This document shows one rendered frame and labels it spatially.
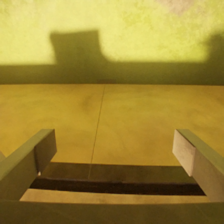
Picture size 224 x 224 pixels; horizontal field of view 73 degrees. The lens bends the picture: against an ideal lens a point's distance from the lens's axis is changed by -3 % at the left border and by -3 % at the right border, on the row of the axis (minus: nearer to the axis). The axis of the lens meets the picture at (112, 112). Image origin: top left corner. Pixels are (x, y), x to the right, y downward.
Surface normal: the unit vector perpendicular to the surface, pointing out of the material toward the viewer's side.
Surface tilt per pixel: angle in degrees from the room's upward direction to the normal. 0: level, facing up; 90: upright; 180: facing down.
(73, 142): 90
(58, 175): 90
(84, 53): 0
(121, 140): 90
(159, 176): 90
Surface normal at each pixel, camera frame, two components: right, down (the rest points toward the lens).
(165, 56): -0.05, 0.63
